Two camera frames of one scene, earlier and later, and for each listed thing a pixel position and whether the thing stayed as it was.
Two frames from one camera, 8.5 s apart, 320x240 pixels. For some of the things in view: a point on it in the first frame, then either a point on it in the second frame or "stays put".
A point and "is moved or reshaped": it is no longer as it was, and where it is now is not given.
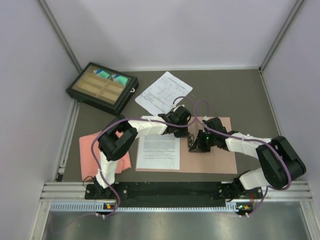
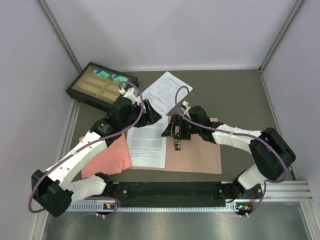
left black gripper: [183, 134] → [151, 116]
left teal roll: [102, 73] stays put
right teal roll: [120, 79] stays put
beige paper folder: [216, 160] is moved or reshaped
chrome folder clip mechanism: [190, 139] → [177, 145]
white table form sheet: [168, 90] stays put
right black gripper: [199, 146] → [170, 132]
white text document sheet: [157, 152] is moved or reshaped
